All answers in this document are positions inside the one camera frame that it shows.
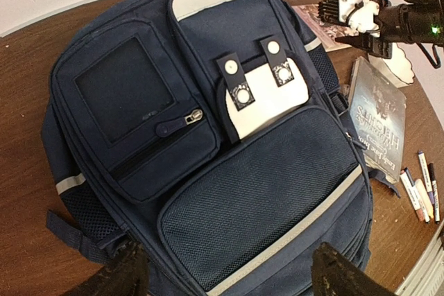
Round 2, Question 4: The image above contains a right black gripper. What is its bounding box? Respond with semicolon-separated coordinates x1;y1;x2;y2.
318;0;400;59

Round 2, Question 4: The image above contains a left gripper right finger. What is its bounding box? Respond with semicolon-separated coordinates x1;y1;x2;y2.
311;242;392;296

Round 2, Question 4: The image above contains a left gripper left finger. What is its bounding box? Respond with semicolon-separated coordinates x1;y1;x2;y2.
81;241;149;295

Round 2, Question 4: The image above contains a pink illustrated paperback book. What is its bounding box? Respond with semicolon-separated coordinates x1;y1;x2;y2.
293;4;352;52

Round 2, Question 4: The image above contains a navy blue student backpack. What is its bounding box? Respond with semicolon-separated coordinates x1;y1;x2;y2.
42;0;384;295

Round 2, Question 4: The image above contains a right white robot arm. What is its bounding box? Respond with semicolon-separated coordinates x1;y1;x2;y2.
318;0;443;69

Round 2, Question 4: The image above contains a white scalloped ceramic bowl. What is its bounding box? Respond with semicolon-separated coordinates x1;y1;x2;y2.
368;43;415;88

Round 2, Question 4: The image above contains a dark blue Wuthering Heights book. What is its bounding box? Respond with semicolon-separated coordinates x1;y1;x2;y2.
348;57;407;184

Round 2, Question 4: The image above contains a brown capped white marker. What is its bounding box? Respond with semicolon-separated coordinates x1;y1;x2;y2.
400;169;426;223

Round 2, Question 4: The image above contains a pink and yellow highlighter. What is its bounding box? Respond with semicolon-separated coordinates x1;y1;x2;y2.
415;179;434;223

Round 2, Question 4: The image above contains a blue capped white marker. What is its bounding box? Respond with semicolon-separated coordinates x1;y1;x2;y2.
403;167;423;205

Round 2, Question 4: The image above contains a purple capped white marker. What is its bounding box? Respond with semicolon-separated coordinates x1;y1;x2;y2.
418;150;435;207

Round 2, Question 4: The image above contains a black marker pen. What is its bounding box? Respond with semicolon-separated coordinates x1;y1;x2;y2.
427;163;441;225

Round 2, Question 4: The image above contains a front aluminium rail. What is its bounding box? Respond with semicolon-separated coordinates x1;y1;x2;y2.
395;223;443;295

